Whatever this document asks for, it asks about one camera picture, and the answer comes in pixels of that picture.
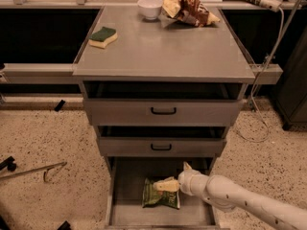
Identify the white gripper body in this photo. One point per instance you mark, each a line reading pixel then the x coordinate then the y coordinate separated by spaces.
pixel 188 181

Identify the green jalapeno chip bag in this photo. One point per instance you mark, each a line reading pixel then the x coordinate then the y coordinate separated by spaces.
pixel 152 197

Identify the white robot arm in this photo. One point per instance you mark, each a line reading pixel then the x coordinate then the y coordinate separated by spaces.
pixel 225 195

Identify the bottom grey drawer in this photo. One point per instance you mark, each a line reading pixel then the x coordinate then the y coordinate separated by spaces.
pixel 124 203

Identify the grey drawer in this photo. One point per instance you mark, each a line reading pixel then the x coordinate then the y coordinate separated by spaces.
pixel 139 103
pixel 160 141
pixel 124 203

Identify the middle grey drawer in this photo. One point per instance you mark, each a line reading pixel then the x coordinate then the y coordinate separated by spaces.
pixel 160 141

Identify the grey drawer cabinet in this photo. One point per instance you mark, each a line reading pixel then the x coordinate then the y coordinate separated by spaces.
pixel 165 51

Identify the top grey drawer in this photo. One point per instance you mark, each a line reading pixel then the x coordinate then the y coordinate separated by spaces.
pixel 139 103

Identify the brown and yellow chip bag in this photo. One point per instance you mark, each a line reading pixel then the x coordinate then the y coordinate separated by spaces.
pixel 191 12

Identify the metal rod on floor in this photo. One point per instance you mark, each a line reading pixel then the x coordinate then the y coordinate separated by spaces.
pixel 36 170

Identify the dark cabinet at right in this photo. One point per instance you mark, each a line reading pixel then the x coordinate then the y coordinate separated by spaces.
pixel 291 94

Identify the small black block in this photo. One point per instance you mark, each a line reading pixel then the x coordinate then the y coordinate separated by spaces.
pixel 59 105

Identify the green and yellow sponge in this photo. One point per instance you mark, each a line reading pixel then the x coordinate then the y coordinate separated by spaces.
pixel 103 37

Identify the white ceramic bowl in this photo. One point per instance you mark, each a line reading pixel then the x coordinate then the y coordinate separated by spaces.
pixel 150 9

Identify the black clamp on floor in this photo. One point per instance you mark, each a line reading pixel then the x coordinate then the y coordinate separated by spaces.
pixel 8 164

